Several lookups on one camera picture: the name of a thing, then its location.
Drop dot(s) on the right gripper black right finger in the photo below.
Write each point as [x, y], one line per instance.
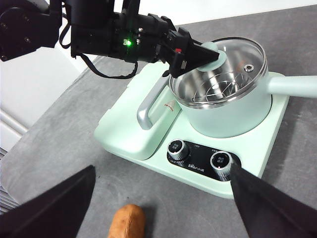
[272, 213]

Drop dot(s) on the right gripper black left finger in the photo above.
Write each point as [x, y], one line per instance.
[49, 210]

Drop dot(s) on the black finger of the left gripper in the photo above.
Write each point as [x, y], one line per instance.
[198, 55]
[188, 36]

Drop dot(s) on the glass lid with green knob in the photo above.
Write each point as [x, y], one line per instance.
[237, 53]

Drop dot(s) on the brown potato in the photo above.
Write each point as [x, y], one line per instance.
[126, 220]

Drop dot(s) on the silver control knob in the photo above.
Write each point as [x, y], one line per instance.
[220, 161]
[176, 148]

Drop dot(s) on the green breakfast machine base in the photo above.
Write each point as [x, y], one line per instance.
[247, 141]

